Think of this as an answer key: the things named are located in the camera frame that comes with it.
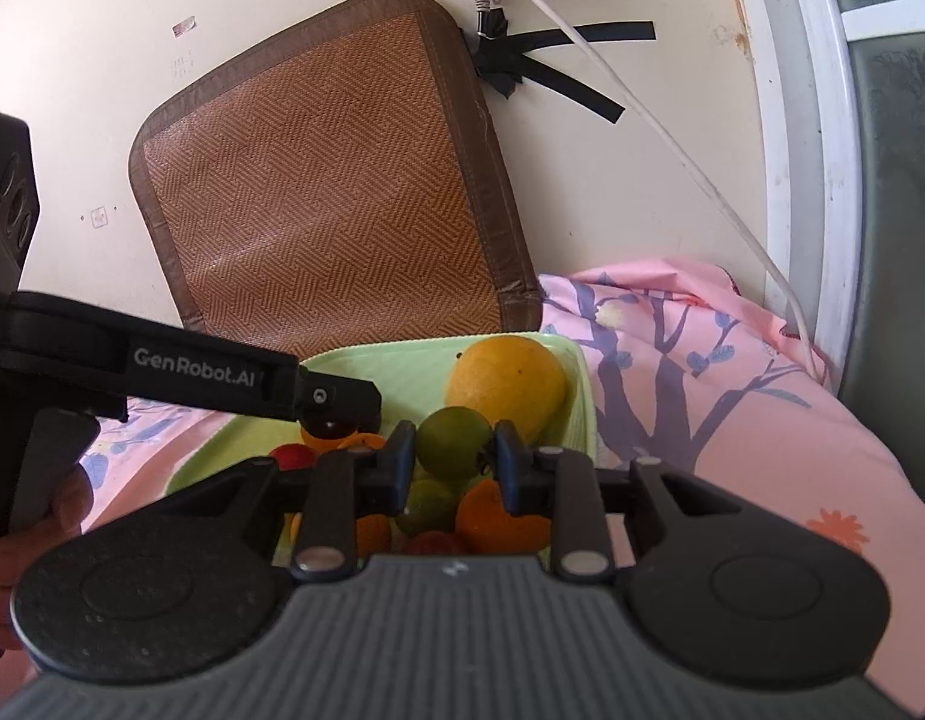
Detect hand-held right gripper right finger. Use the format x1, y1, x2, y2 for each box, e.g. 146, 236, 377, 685
493, 420, 741, 582

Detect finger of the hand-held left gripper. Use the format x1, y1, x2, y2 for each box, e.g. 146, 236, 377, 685
295, 369, 382, 437

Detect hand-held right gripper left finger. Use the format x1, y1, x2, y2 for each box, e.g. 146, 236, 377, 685
162, 420, 418, 582

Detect green tomato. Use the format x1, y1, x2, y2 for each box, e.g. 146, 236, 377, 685
417, 406, 495, 481
394, 476, 463, 537

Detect light green plastic basin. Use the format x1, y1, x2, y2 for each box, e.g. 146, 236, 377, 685
166, 334, 600, 571

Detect large yellow grapefruit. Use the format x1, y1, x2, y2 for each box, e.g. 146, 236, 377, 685
445, 336, 568, 447

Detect person's left hand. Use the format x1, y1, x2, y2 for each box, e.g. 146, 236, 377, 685
0, 461, 95, 653

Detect brown woven mat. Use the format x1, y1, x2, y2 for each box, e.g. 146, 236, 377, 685
128, 0, 544, 361

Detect pink printed blanket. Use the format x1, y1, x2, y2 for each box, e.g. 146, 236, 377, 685
79, 255, 914, 720

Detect crossed black tape strips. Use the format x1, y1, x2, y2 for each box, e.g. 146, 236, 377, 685
473, 30, 626, 125

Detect black tape strip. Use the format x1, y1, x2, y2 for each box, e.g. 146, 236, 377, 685
507, 21, 656, 53

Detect frosted window pane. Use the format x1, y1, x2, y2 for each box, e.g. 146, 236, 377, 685
818, 0, 925, 713

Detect white cable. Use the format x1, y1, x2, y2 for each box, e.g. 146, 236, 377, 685
462, 0, 816, 361

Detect white window frame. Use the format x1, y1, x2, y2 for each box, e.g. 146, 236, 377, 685
732, 0, 864, 391

